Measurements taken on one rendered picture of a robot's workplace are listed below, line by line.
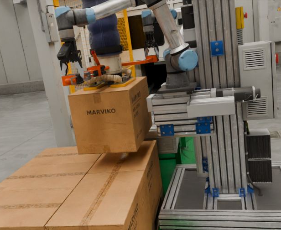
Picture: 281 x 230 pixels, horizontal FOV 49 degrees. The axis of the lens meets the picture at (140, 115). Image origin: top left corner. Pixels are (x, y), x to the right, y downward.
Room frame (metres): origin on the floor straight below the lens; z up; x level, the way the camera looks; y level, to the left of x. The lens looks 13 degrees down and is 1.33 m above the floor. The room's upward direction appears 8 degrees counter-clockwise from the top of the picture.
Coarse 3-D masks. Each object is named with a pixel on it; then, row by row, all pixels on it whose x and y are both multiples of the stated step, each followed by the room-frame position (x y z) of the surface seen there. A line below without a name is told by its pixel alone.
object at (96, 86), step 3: (96, 84) 2.12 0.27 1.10; (99, 84) 2.13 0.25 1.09; (102, 84) 2.15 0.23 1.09; (105, 84) 2.21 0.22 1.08; (87, 87) 2.07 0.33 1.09; (90, 87) 2.06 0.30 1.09; (93, 87) 2.05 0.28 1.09; (96, 87) 2.04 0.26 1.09; (99, 87) 2.09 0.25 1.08; (84, 90) 2.06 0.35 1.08
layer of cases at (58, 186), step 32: (32, 160) 2.37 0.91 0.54; (64, 160) 2.26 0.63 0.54; (96, 160) 2.16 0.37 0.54; (128, 160) 2.07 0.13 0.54; (0, 192) 1.83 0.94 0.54; (32, 192) 1.76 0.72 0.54; (64, 192) 1.69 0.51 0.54; (96, 192) 1.64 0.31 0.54; (128, 192) 1.58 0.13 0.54; (0, 224) 1.43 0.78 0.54; (32, 224) 1.38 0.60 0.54; (64, 224) 1.34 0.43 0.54; (96, 224) 1.30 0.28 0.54; (128, 224) 1.34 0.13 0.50
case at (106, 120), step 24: (72, 96) 1.94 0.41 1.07; (96, 96) 1.90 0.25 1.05; (120, 96) 1.86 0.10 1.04; (144, 96) 2.26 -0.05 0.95; (72, 120) 1.95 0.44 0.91; (96, 120) 1.91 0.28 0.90; (120, 120) 1.87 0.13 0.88; (144, 120) 2.17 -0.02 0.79; (96, 144) 1.92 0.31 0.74; (120, 144) 1.88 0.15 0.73
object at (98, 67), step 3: (93, 66) 1.99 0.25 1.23; (96, 66) 1.99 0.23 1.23; (99, 66) 1.90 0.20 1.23; (102, 66) 1.92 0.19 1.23; (87, 69) 1.93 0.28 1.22; (90, 69) 1.91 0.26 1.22; (93, 69) 1.91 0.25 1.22; (96, 69) 1.91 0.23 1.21; (99, 69) 1.90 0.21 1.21; (102, 69) 1.94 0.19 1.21; (99, 72) 1.90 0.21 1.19; (102, 72) 1.91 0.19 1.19; (105, 72) 1.96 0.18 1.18; (99, 75) 1.90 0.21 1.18
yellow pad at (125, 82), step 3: (126, 75) 2.23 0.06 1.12; (126, 78) 2.23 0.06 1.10; (129, 78) 2.21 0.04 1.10; (132, 78) 2.23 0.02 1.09; (135, 78) 2.30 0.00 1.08; (123, 81) 2.10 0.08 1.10; (126, 81) 2.11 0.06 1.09; (129, 81) 2.12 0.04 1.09; (132, 81) 2.20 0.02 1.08; (114, 84) 2.03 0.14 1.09; (117, 84) 2.01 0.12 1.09; (120, 84) 2.00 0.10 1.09; (123, 84) 2.00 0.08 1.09; (126, 84) 2.04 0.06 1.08; (111, 87) 2.02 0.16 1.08; (114, 87) 2.01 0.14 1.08; (117, 87) 2.01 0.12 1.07
